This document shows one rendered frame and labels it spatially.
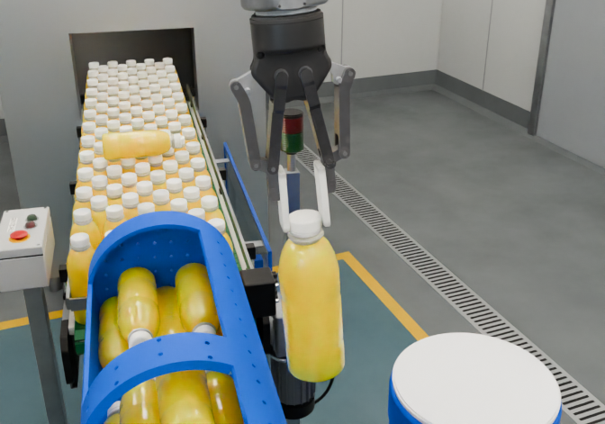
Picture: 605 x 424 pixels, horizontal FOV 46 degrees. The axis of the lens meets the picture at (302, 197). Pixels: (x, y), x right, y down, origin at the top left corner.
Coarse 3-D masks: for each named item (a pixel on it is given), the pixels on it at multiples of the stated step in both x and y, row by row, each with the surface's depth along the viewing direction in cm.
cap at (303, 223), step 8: (296, 216) 81; (304, 216) 80; (312, 216) 80; (320, 216) 80; (296, 224) 79; (304, 224) 79; (312, 224) 79; (320, 224) 80; (296, 232) 79; (304, 232) 79; (312, 232) 80
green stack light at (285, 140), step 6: (282, 138) 182; (288, 138) 181; (294, 138) 181; (300, 138) 182; (282, 144) 182; (288, 144) 181; (294, 144) 181; (300, 144) 182; (282, 150) 183; (288, 150) 182; (294, 150) 182; (300, 150) 183
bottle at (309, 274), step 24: (288, 240) 82; (312, 240) 80; (288, 264) 80; (312, 264) 80; (336, 264) 82; (288, 288) 81; (312, 288) 80; (336, 288) 82; (288, 312) 83; (312, 312) 81; (336, 312) 83; (288, 336) 84; (312, 336) 83; (336, 336) 84; (288, 360) 87; (312, 360) 84; (336, 360) 85
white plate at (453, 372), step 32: (416, 352) 128; (448, 352) 128; (480, 352) 128; (512, 352) 128; (416, 384) 120; (448, 384) 120; (480, 384) 120; (512, 384) 120; (544, 384) 120; (416, 416) 114; (448, 416) 113; (480, 416) 113; (512, 416) 113; (544, 416) 113
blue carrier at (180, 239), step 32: (128, 224) 132; (160, 224) 130; (192, 224) 133; (96, 256) 132; (128, 256) 137; (160, 256) 138; (192, 256) 140; (224, 256) 130; (96, 288) 138; (224, 288) 116; (96, 320) 133; (224, 320) 106; (96, 352) 125; (128, 352) 98; (160, 352) 96; (192, 352) 96; (224, 352) 98; (256, 352) 105; (96, 384) 98; (128, 384) 94; (256, 384) 96; (96, 416) 95; (256, 416) 89
